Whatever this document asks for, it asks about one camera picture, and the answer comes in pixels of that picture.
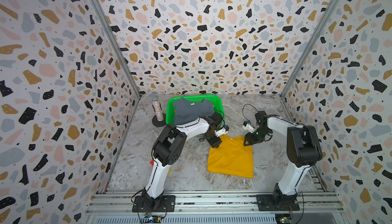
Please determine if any yellow t-shirt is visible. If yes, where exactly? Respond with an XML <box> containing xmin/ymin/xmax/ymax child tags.
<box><xmin>207</xmin><ymin>135</ymin><xmax>254</xmax><ymax>178</ymax></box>

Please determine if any green plastic basket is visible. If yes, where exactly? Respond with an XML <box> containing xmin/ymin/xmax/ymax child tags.
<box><xmin>165</xmin><ymin>94</ymin><xmax>225</xmax><ymax>124</ymax></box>

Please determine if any grey t-shirt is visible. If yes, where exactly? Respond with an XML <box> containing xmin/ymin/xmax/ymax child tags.
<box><xmin>173</xmin><ymin>98</ymin><xmax>214</xmax><ymax>125</ymax></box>

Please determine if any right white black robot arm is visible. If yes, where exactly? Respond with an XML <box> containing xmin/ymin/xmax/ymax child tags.
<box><xmin>243</xmin><ymin>111</ymin><xmax>322</xmax><ymax>206</ymax></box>

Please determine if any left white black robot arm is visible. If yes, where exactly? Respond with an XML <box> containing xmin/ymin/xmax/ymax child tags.
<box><xmin>141</xmin><ymin>111</ymin><xmax>226</xmax><ymax>210</ymax></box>

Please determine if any sprinkle-filled clear bottle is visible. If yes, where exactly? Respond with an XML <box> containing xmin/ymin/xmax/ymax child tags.
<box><xmin>149</xmin><ymin>91</ymin><xmax>166</xmax><ymax>127</ymax></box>

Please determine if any right circuit board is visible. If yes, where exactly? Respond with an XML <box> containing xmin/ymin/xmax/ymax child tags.
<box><xmin>275</xmin><ymin>214</ymin><xmax>293</xmax><ymax>224</ymax></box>

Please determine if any circuit board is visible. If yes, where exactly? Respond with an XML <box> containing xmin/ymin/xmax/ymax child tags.
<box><xmin>275</xmin><ymin>214</ymin><xmax>293</xmax><ymax>224</ymax></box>
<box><xmin>143</xmin><ymin>213</ymin><xmax>165</xmax><ymax>224</ymax></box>

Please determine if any left circuit board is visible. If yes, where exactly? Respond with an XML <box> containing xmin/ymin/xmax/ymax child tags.
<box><xmin>143</xmin><ymin>213</ymin><xmax>165</xmax><ymax>224</ymax></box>

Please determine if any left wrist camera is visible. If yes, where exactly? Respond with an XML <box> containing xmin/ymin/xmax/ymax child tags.
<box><xmin>215</xmin><ymin>125</ymin><xmax>229</xmax><ymax>137</ymax></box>

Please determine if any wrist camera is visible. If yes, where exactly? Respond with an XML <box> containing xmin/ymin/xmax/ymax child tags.
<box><xmin>215</xmin><ymin>125</ymin><xmax>229</xmax><ymax>137</ymax></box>
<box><xmin>243</xmin><ymin>120</ymin><xmax>256</xmax><ymax>133</ymax></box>

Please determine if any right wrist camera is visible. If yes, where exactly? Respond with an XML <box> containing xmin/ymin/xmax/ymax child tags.
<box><xmin>243</xmin><ymin>120</ymin><xmax>256</xmax><ymax>133</ymax></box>

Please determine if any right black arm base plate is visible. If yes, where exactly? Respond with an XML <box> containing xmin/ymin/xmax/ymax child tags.
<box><xmin>256</xmin><ymin>194</ymin><xmax>300</xmax><ymax>211</ymax></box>

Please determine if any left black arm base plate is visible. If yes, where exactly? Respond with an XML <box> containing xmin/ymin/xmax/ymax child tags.
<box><xmin>132</xmin><ymin>194</ymin><xmax>176</xmax><ymax>213</ymax></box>

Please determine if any aluminium rail frame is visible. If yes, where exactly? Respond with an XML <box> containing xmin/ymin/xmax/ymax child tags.
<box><xmin>85</xmin><ymin>190</ymin><xmax>349</xmax><ymax>224</ymax></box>

